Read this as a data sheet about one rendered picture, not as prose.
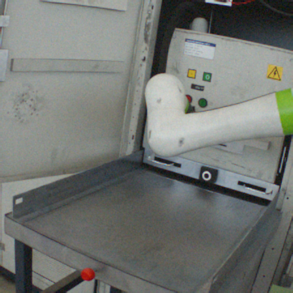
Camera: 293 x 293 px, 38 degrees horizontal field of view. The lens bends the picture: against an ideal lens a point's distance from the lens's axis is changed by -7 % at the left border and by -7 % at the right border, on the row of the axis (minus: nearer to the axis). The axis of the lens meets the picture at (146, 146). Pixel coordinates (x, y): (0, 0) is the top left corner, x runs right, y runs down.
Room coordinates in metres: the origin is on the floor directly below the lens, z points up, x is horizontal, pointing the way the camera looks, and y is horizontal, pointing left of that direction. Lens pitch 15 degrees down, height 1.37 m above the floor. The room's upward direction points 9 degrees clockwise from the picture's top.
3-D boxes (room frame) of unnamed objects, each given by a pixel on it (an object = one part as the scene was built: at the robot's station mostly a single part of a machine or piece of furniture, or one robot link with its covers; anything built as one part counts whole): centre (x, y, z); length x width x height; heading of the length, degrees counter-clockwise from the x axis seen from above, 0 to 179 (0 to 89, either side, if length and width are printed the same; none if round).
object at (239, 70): (1.54, -0.24, 1.15); 0.48 x 0.01 x 0.48; 64
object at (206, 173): (1.52, -0.23, 0.90); 0.06 x 0.03 x 0.05; 64
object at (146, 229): (1.19, -0.07, 0.82); 0.68 x 0.62 x 0.06; 154
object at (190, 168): (1.55, -0.25, 0.89); 0.54 x 0.05 x 0.06; 64
